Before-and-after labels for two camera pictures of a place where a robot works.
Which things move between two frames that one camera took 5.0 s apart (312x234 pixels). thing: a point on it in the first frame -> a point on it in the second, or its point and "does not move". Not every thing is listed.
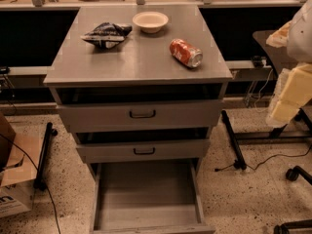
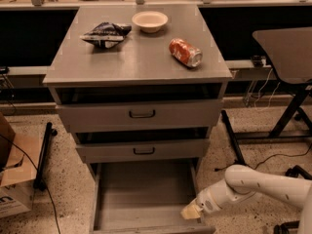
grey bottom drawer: [158, 196] does not move
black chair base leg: [286, 226] does not move
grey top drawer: [141, 116] does not move
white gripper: [301, 36] -> [207, 202]
